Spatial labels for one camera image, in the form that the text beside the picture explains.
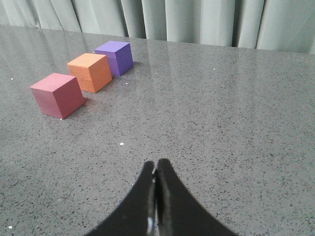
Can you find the purple foam cube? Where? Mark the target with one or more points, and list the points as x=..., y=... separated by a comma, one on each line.
x=119, y=56

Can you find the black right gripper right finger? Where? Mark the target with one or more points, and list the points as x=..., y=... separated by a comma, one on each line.
x=179, y=213

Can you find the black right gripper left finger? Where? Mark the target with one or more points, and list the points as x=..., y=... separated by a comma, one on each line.
x=135, y=215

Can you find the grey-green curtain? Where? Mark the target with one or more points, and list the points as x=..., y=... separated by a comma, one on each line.
x=286, y=25

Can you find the pink foam cube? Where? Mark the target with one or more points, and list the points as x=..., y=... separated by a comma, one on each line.
x=58, y=95

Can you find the orange foam cube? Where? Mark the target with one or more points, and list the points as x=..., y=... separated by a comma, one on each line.
x=91, y=70

